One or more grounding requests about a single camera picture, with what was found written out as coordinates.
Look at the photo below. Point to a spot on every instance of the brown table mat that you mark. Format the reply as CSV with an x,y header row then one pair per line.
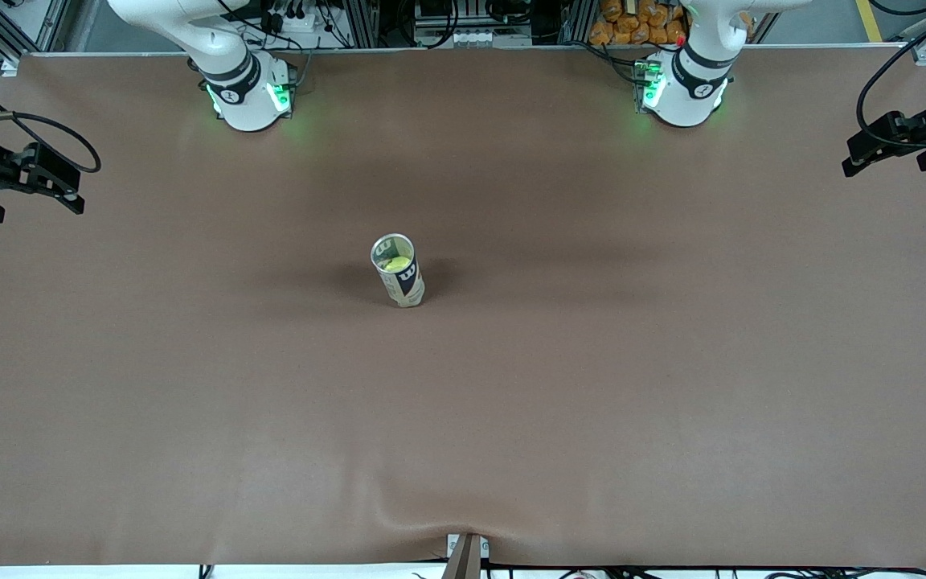
x,y
463,442

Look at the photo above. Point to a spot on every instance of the white terminal block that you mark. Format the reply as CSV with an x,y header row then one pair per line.
x,y
475,37

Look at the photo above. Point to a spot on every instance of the orange packaged goods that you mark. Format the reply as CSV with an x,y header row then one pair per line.
x,y
616,28

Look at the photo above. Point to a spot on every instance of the aluminium frame post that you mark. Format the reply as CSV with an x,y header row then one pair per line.
x,y
575,20
360,20

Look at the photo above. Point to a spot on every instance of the silver blue tennis ball can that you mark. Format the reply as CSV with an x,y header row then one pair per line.
x,y
403,285

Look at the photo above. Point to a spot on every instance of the white power strip black plugs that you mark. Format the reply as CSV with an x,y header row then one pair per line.
x,y
302,20

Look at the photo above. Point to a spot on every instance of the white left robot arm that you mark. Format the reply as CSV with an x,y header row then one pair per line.
x,y
688,92

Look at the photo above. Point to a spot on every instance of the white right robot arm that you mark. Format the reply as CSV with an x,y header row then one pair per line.
x,y
242,88

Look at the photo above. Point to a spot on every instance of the yellow tennis ball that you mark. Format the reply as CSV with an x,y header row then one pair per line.
x,y
399,263

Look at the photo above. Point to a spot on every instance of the black equipment box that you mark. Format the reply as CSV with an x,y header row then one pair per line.
x,y
439,12

